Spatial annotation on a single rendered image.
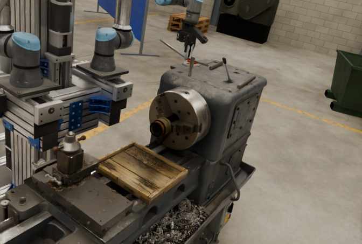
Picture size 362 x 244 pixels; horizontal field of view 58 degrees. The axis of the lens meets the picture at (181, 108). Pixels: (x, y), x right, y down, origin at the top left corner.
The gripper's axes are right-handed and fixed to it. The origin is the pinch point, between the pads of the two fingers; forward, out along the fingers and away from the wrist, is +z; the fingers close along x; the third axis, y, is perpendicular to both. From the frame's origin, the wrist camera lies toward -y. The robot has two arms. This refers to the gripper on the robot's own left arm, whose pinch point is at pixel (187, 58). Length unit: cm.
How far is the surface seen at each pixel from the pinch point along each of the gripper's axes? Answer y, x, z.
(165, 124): -15.2, 34.4, 24.0
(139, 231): -28, 60, 64
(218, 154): -34, 4, 44
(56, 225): -11, 91, 51
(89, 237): -28, 91, 45
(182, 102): -15.8, 23.5, 14.6
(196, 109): -23.4, 22.4, 15.9
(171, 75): 5.0, 5.7, 11.0
